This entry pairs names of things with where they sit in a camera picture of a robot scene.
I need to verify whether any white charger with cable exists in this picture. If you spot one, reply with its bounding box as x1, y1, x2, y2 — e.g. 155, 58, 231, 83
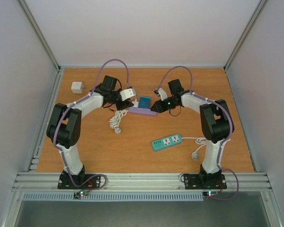
132, 100, 139, 107

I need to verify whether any blue cube socket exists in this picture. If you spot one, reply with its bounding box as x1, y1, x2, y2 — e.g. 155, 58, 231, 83
138, 96, 151, 109

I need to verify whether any teal power strip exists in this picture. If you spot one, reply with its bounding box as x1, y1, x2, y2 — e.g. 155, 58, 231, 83
151, 134, 182, 152

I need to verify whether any white tiger print plug adapter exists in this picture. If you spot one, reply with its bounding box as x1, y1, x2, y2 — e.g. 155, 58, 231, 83
71, 81, 85, 94

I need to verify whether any purple power strip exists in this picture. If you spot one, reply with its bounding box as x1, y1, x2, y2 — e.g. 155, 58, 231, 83
128, 106, 157, 117

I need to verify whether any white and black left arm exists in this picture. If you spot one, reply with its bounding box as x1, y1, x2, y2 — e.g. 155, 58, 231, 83
46, 76, 136, 190

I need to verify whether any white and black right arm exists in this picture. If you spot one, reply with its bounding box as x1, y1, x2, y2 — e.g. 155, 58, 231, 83
151, 79, 234, 190

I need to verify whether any left controller board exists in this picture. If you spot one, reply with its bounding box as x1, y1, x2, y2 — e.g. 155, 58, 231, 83
73, 191, 89, 199

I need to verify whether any controller board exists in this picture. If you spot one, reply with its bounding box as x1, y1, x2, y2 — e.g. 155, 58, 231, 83
73, 191, 89, 199
203, 191, 220, 197

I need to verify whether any right controller board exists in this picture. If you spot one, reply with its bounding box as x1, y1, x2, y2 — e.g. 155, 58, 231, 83
203, 191, 220, 197

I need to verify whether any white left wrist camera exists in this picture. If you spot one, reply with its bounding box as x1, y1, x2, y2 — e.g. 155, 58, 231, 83
119, 88, 136, 101

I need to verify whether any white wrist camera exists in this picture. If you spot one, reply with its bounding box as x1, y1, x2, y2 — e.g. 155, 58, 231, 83
119, 88, 136, 101
154, 88, 168, 101

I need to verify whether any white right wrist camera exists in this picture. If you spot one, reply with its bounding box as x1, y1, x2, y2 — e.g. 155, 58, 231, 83
154, 88, 168, 101

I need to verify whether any white purple strip cord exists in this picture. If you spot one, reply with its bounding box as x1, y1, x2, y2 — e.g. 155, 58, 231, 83
108, 110, 130, 135

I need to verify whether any white power strip cord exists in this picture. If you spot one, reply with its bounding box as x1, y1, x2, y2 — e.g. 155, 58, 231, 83
181, 136, 208, 161

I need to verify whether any aluminium front rail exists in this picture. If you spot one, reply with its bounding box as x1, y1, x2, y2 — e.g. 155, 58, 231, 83
12, 172, 272, 192

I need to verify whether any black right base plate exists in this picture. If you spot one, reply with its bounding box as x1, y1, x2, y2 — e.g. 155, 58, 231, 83
183, 174, 227, 190

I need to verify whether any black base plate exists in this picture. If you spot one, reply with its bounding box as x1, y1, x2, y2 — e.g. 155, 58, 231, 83
183, 174, 227, 190
57, 172, 101, 190

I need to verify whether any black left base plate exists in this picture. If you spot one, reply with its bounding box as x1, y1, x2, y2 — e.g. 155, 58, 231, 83
57, 172, 101, 190

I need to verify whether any slotted grey cable duct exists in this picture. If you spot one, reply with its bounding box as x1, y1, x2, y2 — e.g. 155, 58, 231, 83
23, 192, 204, 202

